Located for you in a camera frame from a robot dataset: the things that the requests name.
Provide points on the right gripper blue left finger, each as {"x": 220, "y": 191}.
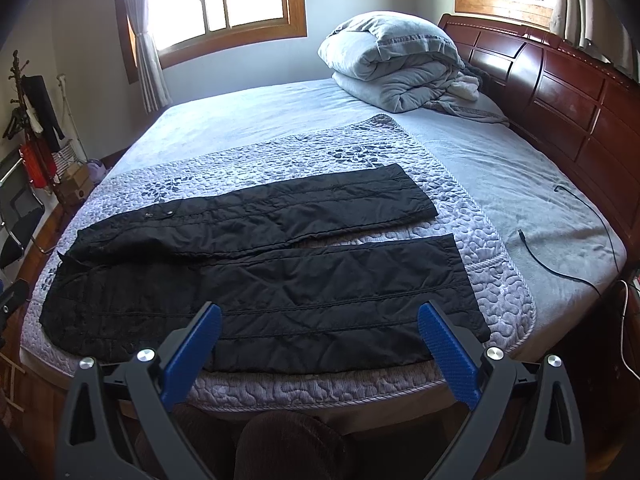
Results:
{"x": 92, "y": 439}

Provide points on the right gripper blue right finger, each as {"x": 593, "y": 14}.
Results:
{"x": 546, "y": 440}

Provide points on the black quilted pants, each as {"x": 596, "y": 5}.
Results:
{"x": 303, "y": 283}

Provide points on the grey quilted bedspread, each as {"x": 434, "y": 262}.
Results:
{"x": 501, "y": 293}

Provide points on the light blue bed sheet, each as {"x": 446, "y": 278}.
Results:
{"x": 564, "y": 247}

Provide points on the cardboard box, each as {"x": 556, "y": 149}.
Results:
{"x": 75, "y": 185}

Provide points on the black metal chair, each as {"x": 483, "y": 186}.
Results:
{"x": 21, "y": 210}

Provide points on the purple bag on floor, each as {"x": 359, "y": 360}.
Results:
{"x": 96, "y": 171}

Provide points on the red bag on rack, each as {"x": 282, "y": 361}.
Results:
{"x": 39, "y": 162}

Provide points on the dark red wooden headboard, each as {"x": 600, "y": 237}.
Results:
{"x": 579, "y": 112}

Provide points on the grey left curtain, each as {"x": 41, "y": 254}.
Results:
{"x": 155, "y": 94}

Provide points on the grey curtain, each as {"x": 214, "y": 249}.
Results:
{"x": 593, "y": 27}
{"x": 155, "y": 94}

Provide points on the black garment on rack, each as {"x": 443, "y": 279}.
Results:
{"x": 36, "y": 90}

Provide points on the folded grey duvet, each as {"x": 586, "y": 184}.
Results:
{"x": 399, "y": 63}

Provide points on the wooden coat rack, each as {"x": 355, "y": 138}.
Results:
{"x": 24, "y": 121}

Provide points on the grey right curtain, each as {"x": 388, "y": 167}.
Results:
{"x": 593, "y": 27}

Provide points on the wooden framed left window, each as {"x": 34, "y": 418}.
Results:
{"x": 186, "y": 29}

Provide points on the white wire rack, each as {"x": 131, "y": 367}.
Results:
{"x": 72, "y": 151}

